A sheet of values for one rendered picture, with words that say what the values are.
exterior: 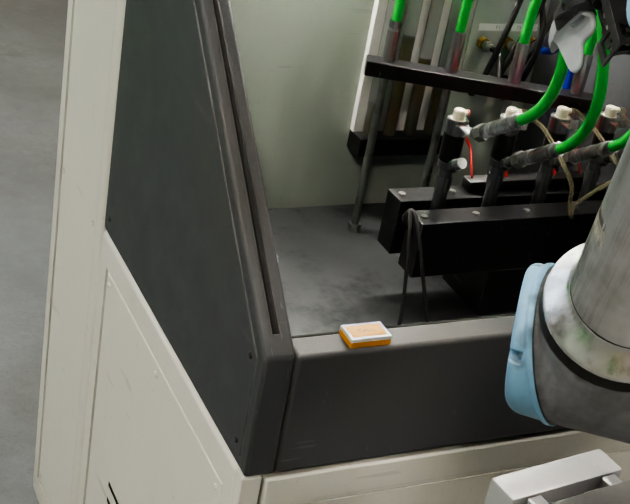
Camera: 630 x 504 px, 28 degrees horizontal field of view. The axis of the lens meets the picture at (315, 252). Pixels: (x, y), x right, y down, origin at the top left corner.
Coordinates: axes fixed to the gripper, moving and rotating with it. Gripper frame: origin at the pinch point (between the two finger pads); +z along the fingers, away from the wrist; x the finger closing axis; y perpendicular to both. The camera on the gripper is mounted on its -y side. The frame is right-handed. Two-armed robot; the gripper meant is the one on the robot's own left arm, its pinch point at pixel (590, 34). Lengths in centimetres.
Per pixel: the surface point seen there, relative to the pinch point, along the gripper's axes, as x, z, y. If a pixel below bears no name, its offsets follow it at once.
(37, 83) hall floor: -71, 287, -131
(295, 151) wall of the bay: -23, 60, -13
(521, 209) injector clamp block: 2.7, 42.2, 5.7
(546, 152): 2.6, 27.7, 3.0
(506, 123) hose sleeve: -3.8, 21.0, 0.9
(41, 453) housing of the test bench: -71, 122, 16
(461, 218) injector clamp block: -6.8, 38.3, 6.8
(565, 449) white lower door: 1, 43, 38
